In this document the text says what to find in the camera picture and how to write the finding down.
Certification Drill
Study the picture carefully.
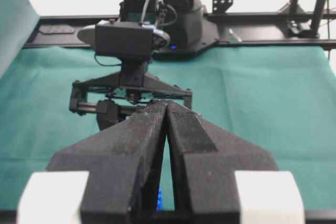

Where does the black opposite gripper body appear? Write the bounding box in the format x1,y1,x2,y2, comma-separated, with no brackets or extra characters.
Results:
69,61,193,116

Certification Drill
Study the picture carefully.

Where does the black opposite left gripper left finger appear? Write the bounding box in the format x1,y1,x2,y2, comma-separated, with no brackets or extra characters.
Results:
96,100,131,131

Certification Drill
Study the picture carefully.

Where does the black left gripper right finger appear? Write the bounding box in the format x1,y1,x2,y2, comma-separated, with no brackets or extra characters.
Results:
47,101,167,215

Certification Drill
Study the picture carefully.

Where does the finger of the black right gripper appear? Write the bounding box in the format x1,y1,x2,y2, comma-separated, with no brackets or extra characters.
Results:
166,101,279,214

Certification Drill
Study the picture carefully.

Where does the blue plastic gear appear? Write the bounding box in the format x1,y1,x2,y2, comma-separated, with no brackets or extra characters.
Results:
156,187,163,211

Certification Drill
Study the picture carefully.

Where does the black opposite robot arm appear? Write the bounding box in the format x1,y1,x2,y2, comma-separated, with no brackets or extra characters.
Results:
47,0,278,221

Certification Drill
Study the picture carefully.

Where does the green table cloth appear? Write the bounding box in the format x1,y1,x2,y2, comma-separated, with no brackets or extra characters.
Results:
1,47,335,210

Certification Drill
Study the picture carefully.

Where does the green backdrop curtain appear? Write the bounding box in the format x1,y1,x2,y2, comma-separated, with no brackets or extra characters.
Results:
1,0,39,76

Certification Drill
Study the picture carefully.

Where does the black tripod stand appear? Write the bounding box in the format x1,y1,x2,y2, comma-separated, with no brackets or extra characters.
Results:
278,0,336,38

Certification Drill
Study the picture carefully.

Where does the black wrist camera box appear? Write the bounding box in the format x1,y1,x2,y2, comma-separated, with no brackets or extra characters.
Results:
94,22,153,62

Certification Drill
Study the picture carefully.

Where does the black table frame rail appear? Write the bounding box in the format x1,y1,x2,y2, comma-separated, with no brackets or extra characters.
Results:
24,12,335,54

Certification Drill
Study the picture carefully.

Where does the black perforated corner bracket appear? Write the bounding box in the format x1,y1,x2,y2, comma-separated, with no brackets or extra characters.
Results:
212,0,234,14

